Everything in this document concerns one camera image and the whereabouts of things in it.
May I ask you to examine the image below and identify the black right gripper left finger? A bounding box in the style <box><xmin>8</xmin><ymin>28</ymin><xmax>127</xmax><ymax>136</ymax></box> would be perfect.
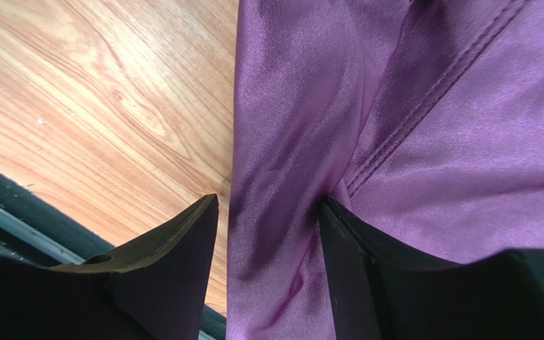
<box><xmin>0</xmin><ymin>194</ymin><xmax>219</xmax><ymax>339</ymax></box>

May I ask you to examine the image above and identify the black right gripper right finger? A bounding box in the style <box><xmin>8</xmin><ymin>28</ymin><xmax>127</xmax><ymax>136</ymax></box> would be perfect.
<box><xmin>319</xmin><ymin>198</ymin><xmax>544</xmax><ymax>339</ymax></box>

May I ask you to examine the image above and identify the purple cloth napkin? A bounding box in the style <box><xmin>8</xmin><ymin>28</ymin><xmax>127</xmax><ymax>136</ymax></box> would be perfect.
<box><xmin>226</xmin><ymin>1</ymin><xmax>544</xmax><ymax>339</ymax></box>

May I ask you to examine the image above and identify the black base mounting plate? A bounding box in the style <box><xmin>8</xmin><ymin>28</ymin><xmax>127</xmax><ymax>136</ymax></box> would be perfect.
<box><xmin>0</xmin><ymin>174</ymin><xmax>226</xmax><ymax>339</ymax></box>

